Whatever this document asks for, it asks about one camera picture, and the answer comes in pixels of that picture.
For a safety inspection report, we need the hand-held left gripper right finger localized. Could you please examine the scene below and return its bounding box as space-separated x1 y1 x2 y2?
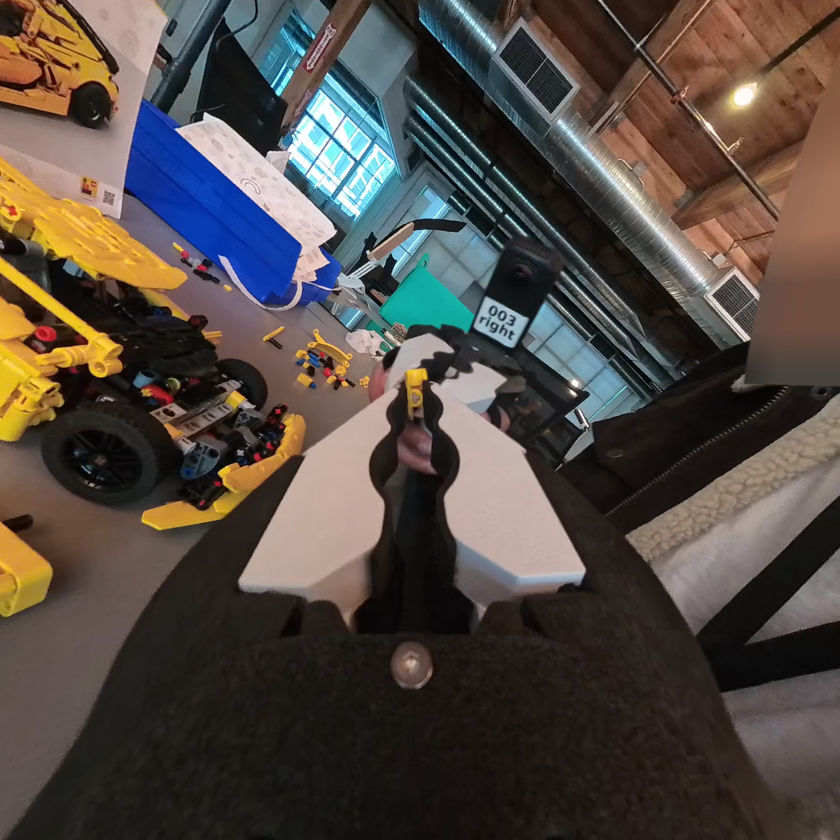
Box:
420 386 587 624

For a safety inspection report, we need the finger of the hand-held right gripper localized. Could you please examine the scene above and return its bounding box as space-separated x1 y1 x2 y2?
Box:
440 363 509 427
385 330 462 395

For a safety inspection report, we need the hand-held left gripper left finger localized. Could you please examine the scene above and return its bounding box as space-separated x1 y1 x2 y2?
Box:
238 387 409 634

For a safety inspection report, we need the pile of small toy pieces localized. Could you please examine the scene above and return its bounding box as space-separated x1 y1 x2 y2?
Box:
294 328 374 391

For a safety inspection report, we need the grey desk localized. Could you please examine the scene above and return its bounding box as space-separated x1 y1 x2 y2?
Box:
0 193 395 834

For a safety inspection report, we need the person's right hand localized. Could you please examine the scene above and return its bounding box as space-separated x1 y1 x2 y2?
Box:
369 361 439 475

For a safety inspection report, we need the green plastic bin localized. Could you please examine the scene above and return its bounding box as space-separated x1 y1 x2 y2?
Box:
379 255 475 337

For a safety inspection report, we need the yellow toy fender piece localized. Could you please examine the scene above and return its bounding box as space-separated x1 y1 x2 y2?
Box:
307 330 354 363

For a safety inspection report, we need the person's dark fleece-lined jacket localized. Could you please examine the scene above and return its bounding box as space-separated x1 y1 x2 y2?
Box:
558 341 840 572

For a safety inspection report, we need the large paned window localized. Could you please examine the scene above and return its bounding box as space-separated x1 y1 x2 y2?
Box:
259 39 401 221

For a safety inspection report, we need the yellow toy brick car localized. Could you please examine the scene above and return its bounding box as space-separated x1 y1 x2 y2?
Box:
0 156 307 532

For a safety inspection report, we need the stack of white paper bags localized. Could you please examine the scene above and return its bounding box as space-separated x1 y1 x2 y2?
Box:
176 113 340 311

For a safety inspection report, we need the cluster of red black pieces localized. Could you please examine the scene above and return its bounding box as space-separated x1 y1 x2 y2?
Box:
172 241 235 291

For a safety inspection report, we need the white air vent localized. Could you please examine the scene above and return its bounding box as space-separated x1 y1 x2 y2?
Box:
491 18 582 120
704 268 762 343

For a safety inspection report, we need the blue plastic bin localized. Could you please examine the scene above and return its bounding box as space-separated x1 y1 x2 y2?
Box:
123 100 343 311

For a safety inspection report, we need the yellow toy brick chunk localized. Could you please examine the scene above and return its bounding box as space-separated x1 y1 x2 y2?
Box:
0 518 55 619

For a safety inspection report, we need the black monitor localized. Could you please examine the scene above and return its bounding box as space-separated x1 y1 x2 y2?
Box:
196 16 290 158

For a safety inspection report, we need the person's white top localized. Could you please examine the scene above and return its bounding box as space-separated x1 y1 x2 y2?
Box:
646 453 840 840

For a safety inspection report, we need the car instruction booklet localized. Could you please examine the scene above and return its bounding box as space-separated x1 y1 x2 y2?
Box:
0 0 169 221

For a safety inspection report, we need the silver air duct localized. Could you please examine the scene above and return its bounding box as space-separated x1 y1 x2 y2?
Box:
400 0 752 349

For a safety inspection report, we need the black shoulder strap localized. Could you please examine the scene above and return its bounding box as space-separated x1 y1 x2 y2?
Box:
696 558 840 693

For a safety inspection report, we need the wooden post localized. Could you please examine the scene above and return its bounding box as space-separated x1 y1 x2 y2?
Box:
279 0 375 132

